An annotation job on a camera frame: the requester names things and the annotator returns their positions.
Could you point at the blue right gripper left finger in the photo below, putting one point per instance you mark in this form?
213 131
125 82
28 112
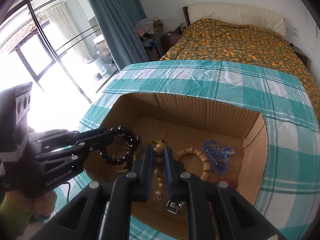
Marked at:
142 184

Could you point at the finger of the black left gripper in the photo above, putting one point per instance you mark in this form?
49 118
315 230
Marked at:
96 139

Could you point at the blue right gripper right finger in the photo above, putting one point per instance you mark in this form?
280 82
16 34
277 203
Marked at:
175 184

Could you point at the wooden bead string metal pendant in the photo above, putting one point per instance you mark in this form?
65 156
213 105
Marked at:
159 172

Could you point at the red bead bracelet amber bead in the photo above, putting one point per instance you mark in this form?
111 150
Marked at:
231 182

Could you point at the green sleeve forearm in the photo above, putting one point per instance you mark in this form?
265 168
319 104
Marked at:
13 221

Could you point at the left hand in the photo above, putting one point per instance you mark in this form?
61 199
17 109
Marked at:
43 205

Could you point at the cardboard box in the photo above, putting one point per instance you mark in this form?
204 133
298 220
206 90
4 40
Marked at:
213 140

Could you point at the teal plaid tablecloth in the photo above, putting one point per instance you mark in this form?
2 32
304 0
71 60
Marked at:
289 194

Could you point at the dark wooden nightstand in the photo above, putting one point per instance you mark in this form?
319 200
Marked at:
169 40

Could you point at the pile of clothes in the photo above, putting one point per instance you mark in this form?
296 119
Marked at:
148 26

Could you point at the orange floral bedspread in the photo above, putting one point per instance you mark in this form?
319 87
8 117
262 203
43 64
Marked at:
210 39

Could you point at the blue curtain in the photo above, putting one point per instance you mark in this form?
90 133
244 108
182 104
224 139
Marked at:
117 19

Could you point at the cream padded headboard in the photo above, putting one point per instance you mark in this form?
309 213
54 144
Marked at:
235 14

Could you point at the right dark nightstand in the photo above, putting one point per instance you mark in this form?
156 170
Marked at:
300 55

